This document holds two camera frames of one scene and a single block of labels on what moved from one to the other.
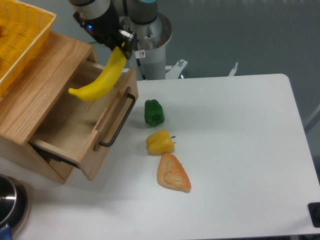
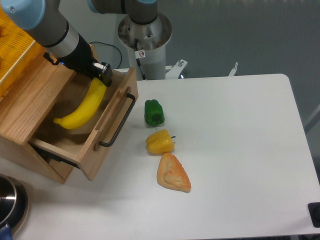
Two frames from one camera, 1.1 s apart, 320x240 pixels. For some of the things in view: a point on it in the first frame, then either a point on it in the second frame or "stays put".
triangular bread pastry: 172,174 stays put
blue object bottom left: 6,233 stays put
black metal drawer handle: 109,144 stays put
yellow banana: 105,83 -> 90,106
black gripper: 104,30 -> 82,60
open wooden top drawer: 83,131 stays put
